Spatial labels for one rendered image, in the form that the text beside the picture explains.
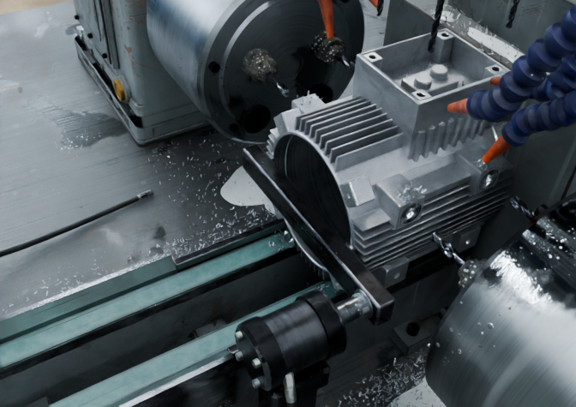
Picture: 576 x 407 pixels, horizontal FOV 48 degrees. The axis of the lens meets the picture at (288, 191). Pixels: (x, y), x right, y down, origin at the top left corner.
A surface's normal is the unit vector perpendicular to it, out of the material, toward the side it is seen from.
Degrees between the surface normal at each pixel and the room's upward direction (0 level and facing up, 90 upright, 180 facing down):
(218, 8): 43
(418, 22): 90
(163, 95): 90
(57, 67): 0
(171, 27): 73
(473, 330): 66
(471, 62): 90
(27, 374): 90
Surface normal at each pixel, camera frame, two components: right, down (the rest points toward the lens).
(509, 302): -0.64, -0.22
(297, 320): 0.07, -0.70
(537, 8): -0.86, 0.33
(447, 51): 0.51, 0.59
